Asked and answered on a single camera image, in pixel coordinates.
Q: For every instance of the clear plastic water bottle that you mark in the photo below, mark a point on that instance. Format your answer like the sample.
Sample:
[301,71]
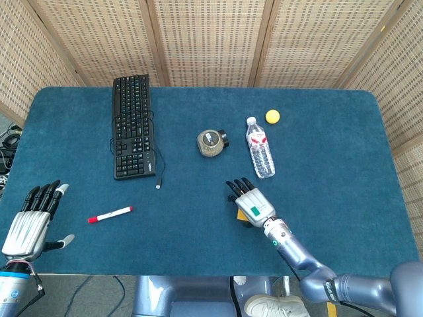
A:
[262,155]

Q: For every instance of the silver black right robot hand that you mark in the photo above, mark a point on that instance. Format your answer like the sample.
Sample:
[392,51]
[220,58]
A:
[256,206]

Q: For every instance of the blue plush table cloth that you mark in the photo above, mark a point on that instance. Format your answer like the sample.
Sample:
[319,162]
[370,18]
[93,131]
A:
[185,237]

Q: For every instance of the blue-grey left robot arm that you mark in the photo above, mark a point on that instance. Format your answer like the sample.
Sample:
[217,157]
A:
[13,290]

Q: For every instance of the blue-grey robot torso base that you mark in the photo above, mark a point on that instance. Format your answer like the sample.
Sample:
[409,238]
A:
[185,292]

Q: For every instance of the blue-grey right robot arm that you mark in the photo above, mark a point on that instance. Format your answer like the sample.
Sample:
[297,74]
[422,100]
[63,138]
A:
[297,254]

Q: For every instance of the red white marker pen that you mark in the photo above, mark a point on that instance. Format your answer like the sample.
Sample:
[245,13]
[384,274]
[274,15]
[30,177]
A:
[109,215]

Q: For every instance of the white sneaker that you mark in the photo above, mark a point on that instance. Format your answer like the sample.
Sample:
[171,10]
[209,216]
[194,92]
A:
[274,307]

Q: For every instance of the black computer keyboard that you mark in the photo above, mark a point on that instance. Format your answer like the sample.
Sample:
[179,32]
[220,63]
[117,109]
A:
[132,99]

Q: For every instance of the round glass jar black lid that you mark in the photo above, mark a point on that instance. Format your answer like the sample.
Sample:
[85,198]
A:
[209,147]

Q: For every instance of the yellow foam ball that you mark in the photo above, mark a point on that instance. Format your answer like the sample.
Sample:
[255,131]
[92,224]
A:
[272,117]

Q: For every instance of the small yellow block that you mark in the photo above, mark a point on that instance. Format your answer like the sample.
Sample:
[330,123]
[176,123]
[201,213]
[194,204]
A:
[241,216]

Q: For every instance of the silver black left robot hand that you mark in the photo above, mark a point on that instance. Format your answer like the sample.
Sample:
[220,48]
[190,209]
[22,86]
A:
[28,231]

